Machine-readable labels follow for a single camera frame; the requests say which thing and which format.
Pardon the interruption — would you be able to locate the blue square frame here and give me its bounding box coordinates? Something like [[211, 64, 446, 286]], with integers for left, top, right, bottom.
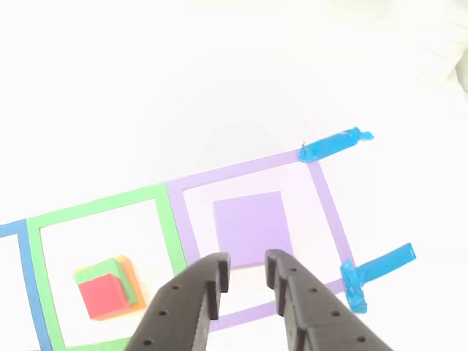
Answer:
[[0, 219, 54, 351]]

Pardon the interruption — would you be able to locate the green block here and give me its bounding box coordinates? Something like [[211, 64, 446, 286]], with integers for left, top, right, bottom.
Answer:
[[72, 257, 139, 307]]

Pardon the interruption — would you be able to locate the orange block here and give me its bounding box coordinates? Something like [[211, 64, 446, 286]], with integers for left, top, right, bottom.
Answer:
[[72, 254, 146, 322]]

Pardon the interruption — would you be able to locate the green square frame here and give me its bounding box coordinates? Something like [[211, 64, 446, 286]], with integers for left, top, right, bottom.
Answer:
[[26, 186, 189, 351]]

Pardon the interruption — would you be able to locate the purple square frame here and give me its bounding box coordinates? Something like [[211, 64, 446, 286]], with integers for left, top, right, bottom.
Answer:
[[166, 148, 358, 333]]

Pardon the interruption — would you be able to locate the purple block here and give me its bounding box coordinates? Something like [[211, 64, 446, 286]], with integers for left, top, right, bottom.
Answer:
[[212, 190, 295, 270]]

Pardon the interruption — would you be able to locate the small red cube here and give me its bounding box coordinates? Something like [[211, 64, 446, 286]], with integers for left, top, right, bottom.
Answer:
[[78, 273, 131, 321]]

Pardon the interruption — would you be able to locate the blue tape strip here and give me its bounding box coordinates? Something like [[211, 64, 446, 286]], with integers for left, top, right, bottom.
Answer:
[[352, 243, 417, 284], [298, 127, 374, 163], [339, 259, 368, 314]]

